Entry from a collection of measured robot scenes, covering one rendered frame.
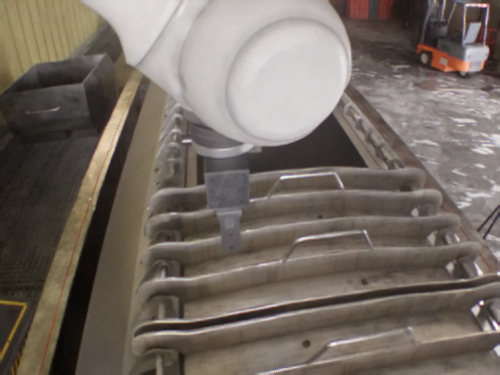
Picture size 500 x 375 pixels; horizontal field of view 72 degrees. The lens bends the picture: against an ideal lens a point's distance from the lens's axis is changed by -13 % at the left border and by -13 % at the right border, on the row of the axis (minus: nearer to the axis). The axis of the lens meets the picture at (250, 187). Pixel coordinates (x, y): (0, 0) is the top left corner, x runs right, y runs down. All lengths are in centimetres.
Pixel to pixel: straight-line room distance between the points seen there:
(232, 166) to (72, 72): 345
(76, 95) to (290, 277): 255
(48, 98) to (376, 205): 265
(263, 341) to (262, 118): 43
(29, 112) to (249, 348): 283
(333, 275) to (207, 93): 50
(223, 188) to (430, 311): 39
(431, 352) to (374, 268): 19
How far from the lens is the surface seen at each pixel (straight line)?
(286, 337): 58
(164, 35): 22
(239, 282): 63
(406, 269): 71
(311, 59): 20
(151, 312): 68
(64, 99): 305
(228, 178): 43
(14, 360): 140
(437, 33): 1168
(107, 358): 77
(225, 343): 59
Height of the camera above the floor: 317
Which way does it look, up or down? 35 degrees down
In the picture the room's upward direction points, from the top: 2 degrees counter-clockwise
